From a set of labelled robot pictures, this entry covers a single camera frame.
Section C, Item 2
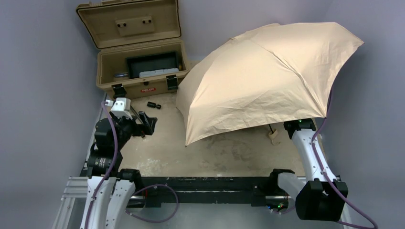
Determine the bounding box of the beige folding umbrella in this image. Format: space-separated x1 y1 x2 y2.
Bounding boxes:
176 22 364 146

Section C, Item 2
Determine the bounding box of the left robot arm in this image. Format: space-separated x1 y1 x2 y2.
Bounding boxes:
80 111 158 229

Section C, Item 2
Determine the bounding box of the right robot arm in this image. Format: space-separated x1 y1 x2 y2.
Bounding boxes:
268 119 348 222

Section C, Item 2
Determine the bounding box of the small black cylinder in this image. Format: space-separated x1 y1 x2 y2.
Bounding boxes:
147 102 161 110

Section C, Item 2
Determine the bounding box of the grey box in case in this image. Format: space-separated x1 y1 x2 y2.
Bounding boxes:
139 68 179 78

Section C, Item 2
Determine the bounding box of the metal can in case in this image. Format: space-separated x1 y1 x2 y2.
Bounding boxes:
113 73 129 82

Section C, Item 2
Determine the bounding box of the black tray in case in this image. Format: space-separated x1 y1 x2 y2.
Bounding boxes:
126 51 180 79

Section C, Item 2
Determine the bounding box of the tan hard case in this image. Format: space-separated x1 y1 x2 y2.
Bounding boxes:
76 0 190 99

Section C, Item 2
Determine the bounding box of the aluminium frame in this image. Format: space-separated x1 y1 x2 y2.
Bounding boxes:
52 98 122 229

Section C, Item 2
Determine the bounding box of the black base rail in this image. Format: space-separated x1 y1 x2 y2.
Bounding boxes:
127 177 291 208

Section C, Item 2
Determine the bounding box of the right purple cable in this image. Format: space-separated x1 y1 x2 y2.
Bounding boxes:
272 92 379 229

